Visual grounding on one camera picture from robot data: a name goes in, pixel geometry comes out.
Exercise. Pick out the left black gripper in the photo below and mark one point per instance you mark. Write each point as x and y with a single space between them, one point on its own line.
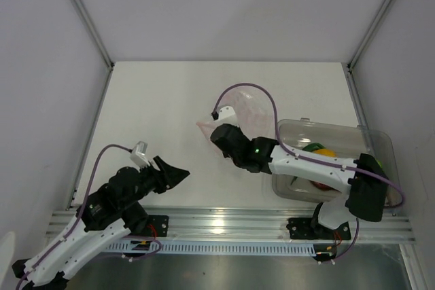
168 176

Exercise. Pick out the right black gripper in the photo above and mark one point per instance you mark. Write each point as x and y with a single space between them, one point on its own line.
236 128

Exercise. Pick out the clear pink zip bag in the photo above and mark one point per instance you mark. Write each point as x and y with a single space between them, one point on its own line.
254 113

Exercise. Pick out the green scallion toy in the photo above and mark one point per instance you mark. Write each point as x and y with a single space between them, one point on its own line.
313 146

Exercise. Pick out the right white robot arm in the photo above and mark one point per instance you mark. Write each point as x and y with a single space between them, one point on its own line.
361 182

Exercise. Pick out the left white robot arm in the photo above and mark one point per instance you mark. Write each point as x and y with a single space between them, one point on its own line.
109 214

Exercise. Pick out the clear plastic food container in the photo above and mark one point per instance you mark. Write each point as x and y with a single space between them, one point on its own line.
346 142

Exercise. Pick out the yellow lemon toy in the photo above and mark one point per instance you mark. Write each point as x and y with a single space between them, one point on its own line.
325 152

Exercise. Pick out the red meat slice toy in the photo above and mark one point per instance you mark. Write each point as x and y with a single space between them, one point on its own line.
322 186

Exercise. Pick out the green round fruit toy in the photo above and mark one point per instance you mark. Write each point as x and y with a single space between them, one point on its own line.
379 163

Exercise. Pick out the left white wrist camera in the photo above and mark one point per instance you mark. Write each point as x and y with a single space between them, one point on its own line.
137 155

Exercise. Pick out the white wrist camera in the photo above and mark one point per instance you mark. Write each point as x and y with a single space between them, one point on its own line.
225 115
137 155

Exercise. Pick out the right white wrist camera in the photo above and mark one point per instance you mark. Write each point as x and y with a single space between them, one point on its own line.
225 115

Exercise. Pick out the aluminium mounting rail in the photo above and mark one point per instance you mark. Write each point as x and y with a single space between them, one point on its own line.
266 225

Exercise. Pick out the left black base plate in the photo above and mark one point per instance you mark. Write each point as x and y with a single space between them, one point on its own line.
157 226

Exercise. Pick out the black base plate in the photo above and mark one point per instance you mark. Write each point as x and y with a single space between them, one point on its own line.
300 228
157 226

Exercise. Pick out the white slotted cable duct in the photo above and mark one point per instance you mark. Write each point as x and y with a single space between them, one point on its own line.
137 247

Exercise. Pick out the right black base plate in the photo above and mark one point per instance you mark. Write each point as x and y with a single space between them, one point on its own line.
300 228

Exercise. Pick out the left aluminium frame post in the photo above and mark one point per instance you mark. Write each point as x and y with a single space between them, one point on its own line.
90 27

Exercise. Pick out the aluminium frame post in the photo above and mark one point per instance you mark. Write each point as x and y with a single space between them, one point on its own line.
90 27
375 24

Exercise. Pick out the right aluminium frame post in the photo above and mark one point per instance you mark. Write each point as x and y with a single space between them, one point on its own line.
375 24

